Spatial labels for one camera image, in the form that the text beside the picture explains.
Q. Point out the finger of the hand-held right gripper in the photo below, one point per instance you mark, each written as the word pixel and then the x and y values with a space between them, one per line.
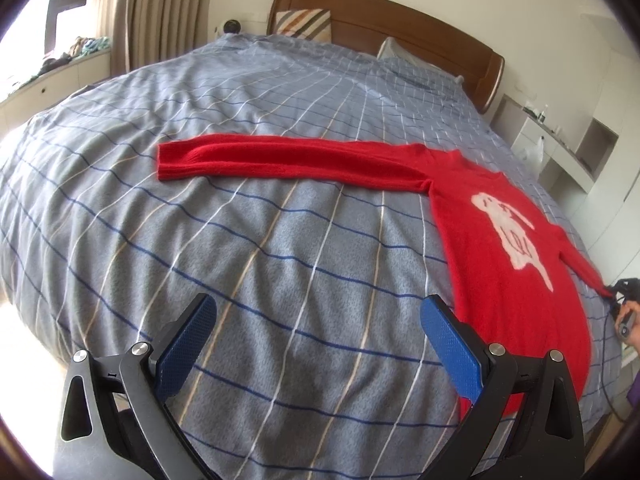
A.
pixel 614 292

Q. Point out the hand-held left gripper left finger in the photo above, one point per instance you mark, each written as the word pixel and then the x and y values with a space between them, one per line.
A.
pixel 182 350

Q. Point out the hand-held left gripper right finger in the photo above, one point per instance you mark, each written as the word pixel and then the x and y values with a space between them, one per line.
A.
pixel 452 350

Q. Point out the red sweater with white animal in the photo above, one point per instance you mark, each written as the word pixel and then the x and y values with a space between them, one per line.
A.
pixel 480 280

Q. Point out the pile of clothes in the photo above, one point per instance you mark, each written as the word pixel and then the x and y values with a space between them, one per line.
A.
pixel 75 52

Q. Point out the person's right hand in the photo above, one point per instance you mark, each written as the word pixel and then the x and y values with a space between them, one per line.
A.
pixel 636 342

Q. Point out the white built-in desk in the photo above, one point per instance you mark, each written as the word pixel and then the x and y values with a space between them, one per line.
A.
pixel 565 155

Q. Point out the white wardrobe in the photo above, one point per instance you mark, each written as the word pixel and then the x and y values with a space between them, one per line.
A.
pixel 620 135

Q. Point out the white plastic bag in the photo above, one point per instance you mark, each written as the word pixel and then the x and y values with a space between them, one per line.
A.
pixel 536 152

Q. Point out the white window bench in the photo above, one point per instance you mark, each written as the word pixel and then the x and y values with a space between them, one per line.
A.
pixel 50 90

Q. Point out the pale blue pillow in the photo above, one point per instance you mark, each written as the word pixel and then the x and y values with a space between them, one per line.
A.
pixel 405 55

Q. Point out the small round speaker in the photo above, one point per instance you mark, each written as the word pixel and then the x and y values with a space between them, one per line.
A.
pixel 230 26

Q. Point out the wooden headboard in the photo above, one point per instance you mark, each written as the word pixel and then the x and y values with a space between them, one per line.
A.
pixel 400 25

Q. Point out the beige curtain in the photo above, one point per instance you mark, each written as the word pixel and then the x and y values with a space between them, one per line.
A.
pixel 155 10

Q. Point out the striped cushion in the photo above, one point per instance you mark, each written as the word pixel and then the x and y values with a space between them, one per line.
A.
pixel 302 25

